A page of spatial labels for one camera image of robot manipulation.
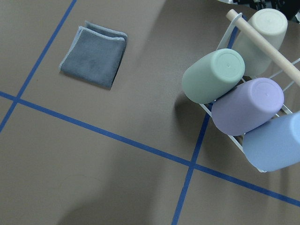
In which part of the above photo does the green pastel cup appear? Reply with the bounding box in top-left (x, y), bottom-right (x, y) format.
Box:
top-left (181, 48), bottom-right (245, 104)

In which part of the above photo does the grey folded cloth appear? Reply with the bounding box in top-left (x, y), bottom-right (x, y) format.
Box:
top-left (59, 21), bottom-right (128, 89)

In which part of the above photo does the purple pastel cup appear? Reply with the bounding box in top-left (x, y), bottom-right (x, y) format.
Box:
top-left (211, 78), bottom-right (284, 136)

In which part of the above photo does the blue pastel cup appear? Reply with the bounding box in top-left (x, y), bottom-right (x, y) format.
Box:
top-left (242, 112), bottom-right (300, 172)

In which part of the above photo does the beige pastel cup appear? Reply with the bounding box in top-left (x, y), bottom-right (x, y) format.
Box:
top-left (235, 8), bottom-right (288, 76)

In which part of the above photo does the white wire cup rack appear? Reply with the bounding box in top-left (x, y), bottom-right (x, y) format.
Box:
top-left (209, 9), bottom-right (300, 173)

